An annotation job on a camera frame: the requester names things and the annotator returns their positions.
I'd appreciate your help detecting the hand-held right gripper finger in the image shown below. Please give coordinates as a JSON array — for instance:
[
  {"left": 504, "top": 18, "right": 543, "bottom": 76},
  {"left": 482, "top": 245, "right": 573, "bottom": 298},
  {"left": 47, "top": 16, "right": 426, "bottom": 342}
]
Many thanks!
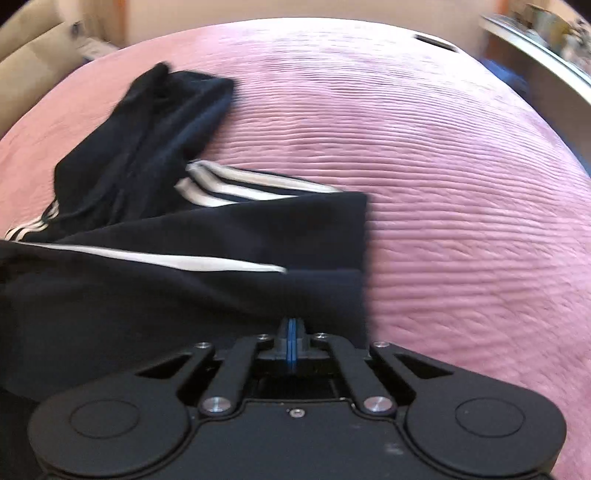
[
  {"left": 134, "top": 318, "right": 293, "bottom": 418},
  {"left": 293, "top": 318, "right": 455, "bottom": 418}
]

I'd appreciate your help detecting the dark navy white-striped garment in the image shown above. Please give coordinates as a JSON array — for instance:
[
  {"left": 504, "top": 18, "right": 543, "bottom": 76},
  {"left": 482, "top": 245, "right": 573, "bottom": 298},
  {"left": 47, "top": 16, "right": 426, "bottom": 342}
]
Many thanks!
[{"left": 0, "top": 62, "right": 370, "bottom": 444}]

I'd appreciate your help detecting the pink quilted blanket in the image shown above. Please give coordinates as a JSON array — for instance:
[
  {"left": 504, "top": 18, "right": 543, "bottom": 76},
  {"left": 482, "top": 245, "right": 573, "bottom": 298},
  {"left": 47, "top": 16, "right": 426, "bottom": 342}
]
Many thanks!
[{"left": 0, "top": 21, "right": 591, "bottom": 480}]

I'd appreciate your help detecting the small black flat device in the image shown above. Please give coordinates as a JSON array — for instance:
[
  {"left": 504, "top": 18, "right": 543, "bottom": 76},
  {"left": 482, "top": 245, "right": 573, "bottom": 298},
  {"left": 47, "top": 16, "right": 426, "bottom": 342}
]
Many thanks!
[{"left": 413, "top": 33, "right": 458, "bottom": 52}]

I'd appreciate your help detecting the white desk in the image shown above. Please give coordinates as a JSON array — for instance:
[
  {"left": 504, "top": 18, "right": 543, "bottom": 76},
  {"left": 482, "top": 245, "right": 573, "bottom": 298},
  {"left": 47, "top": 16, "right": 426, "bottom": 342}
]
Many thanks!
[{"left": 480, "top": 11, "right": 591, "bottom": 88}]

